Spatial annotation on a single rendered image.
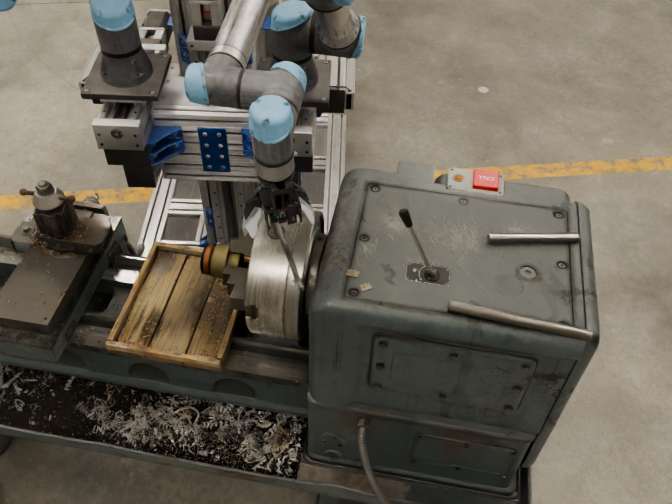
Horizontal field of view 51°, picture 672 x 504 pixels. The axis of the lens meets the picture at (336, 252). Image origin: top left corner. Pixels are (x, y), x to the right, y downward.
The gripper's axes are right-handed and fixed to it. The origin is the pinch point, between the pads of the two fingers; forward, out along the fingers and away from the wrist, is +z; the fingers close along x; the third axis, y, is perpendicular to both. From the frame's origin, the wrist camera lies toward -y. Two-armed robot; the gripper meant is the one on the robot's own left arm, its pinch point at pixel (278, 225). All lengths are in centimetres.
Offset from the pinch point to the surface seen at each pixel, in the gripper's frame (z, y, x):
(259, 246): 7.1, -1.0, -4.6
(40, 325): 32, -11, -59
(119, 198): 142, -147, -51
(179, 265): 43, -27, -24
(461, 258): 4.5, 16.5, 36.0
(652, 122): 154, -130, 238
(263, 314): 17.9, 9.8, -7.1
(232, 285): 18.5, -0.3, -12.2
